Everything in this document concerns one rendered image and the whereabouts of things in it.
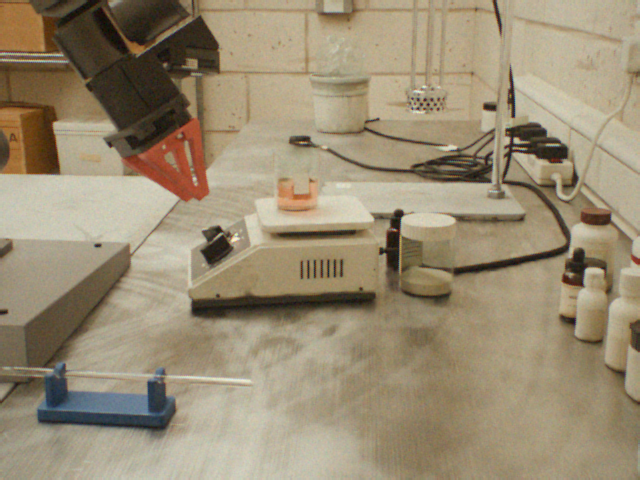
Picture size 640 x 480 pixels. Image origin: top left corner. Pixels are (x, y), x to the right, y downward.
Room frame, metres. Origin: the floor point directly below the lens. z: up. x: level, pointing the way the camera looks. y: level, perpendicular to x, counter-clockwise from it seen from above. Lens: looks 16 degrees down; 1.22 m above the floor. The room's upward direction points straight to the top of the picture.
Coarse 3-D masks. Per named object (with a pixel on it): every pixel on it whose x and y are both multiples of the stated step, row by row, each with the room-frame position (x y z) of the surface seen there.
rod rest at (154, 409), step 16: (64, 368) 0.65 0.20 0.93; (160, 368) 0.64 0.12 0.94; (48, 384) 0.62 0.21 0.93; (64, 384) 0.64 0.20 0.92; (160, 384) 0.63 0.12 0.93; (48, 400) 0.63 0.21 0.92; (64, 400) 0.64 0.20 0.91; (80, 400) 0.63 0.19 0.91; (96, 400) 0.63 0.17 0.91; (112, 400) 0.63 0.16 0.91; (128, 400) 0.63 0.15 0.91; (144, 400) 0.63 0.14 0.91; (160, 400) 0.62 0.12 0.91; (48, 416) 0.62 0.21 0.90; (64, 416) 0.62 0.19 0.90; (80, 416) 0.62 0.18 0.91; (96, 416) 0.62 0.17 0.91; (112, 416) 0.61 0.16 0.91; (128, 416) 0.61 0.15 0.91; (144, 416) 0.61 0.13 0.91; (160, 416) 0.61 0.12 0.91
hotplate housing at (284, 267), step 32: (256, 224) 0.94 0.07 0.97; (256, 256) 0.86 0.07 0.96; (288, 256) 0.87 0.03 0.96; (320, 256) 0.87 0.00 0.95; (352, 256) 0.88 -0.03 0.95; (192, 288) 0.85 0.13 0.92; (224, 288) 0.86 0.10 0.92; (256, 288) 0.86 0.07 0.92; (288, 288) 0.87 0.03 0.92; (320, 288) 0.87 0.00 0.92; (352, 288) 0.88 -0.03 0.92
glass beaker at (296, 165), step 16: (272, 144) 0.95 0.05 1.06; (288, 144) 0.91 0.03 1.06; (304, 144) 0.91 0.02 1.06; (288, 160) 0.91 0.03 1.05; (304, 160) 0.91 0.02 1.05; (288, 176) 0.91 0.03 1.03; (304, 176) 0.91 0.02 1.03; (288, 192) 0.91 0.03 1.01; (304, 192) 0.91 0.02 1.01; (288, 208) 0.91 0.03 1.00; (304, 208) 0.91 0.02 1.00
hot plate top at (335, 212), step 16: (256, 208) 0.95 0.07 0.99; (272, 208) 0.94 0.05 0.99; (320, 208) 0.94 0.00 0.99; (336, 208) 0.94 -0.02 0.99; (352, 208) 0.94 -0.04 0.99; (272, 224) 0.87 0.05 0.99; (288, 224) 0.87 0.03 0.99; (304, 224) 0.88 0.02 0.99; (320, 224) 0.88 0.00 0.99; (336, 224) 0.88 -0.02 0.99; (352, 224) 0.88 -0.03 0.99; (368, 224) 0.89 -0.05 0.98
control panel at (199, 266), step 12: (228, 228) 0.98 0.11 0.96; (240, 228) 0.95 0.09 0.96; (228, 240) 0.93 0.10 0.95; (240, 240) 0.91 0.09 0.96; (192, 252) 0.96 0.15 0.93; (240, 252) 0.87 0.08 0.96; (192, 264) 0.92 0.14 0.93; (204, 264) 0.89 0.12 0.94; (216, 264) 0.87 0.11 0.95; (192, 276) 0.87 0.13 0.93
